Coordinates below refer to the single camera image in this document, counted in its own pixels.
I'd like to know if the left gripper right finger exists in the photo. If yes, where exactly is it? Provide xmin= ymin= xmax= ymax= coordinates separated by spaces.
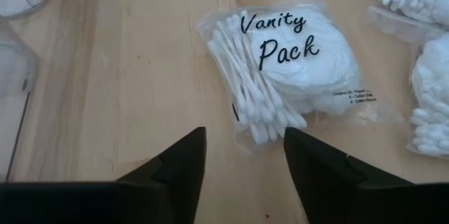
xmin=283 ymin=127 xmax=415 ymax=224

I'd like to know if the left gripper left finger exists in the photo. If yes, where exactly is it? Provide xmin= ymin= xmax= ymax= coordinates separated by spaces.
xmin=117 ymin=126 xmax=208 ymax=224

